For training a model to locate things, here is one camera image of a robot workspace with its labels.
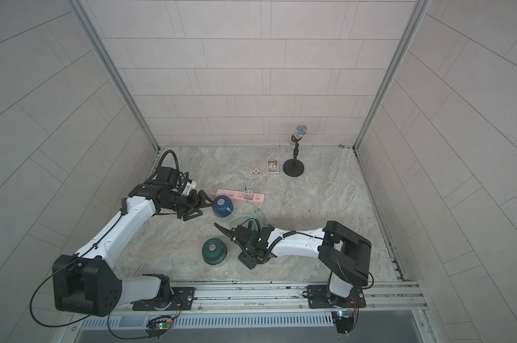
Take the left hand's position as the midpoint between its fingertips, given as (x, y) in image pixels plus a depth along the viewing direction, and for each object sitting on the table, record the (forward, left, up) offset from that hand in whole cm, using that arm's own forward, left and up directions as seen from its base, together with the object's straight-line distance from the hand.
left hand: (212, 204), depth 79 cm
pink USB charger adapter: (+10, -13, -10) cm, 19 cm away
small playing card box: (+28, -23, -12) cm, 38 cm away
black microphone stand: (+29, -34, -12) cm, 46 cm away
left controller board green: (-36, +13, -13) cm, 40 cm away
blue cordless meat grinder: (+2, -2, -3) cm, 4 cm away
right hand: (-14, -14, -16) cm, 25 cm away
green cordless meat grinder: (-16, -2, -5) cm, 16 cm away
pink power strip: (+10, -17, -11) cm, 22 cm away
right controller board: (-34, -46, -15) cm, 59 cm away
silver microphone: (+25, -34, +14) cm, 44 cm away
